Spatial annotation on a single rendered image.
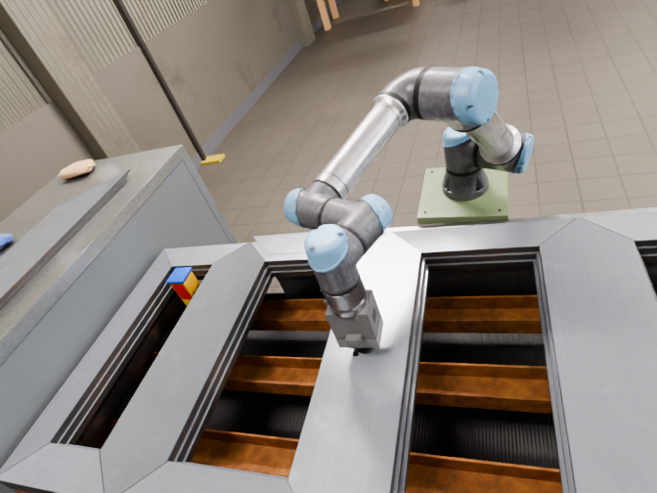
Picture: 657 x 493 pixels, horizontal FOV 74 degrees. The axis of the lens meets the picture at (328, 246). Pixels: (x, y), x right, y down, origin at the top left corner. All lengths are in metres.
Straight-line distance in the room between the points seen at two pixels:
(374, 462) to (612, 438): 0.36
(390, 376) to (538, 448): 0.41
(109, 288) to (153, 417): 0.51
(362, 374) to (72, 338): 0.82
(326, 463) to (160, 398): 0.43
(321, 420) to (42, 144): 2.81
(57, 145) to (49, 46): 0.60
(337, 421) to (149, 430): 0.42
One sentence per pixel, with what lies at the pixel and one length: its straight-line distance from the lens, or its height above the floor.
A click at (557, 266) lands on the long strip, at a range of 1.05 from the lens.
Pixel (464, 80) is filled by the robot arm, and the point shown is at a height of 1.23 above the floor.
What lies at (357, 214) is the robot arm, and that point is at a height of 1.15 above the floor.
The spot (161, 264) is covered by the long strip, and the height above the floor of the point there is 0.87.
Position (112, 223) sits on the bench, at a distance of 1.48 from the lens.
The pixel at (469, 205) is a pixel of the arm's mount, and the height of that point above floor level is 0.70.
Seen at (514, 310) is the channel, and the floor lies 0.68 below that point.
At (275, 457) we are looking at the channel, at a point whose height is 0.68.
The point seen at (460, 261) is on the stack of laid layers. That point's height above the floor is 0.83.
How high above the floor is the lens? 1.60
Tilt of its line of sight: 37 degrees down
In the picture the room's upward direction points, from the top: 22 degrees counter-clockwise
